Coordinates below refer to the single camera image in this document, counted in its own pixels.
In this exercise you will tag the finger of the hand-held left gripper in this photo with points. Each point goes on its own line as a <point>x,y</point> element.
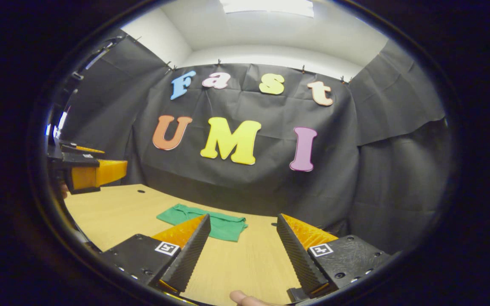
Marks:
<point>83,149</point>
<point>100,172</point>

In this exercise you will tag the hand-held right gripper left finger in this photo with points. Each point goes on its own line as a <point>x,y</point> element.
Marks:
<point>189,259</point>

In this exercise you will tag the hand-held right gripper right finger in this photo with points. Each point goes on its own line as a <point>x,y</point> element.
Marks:
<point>300,259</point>

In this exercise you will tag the green T-shirt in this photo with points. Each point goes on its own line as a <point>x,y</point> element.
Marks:
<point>228,227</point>

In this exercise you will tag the black backdrop cloth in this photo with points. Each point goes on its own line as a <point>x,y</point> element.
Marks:
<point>249,182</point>

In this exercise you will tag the ceiling light panel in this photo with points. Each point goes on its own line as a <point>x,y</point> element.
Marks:
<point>266,7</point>

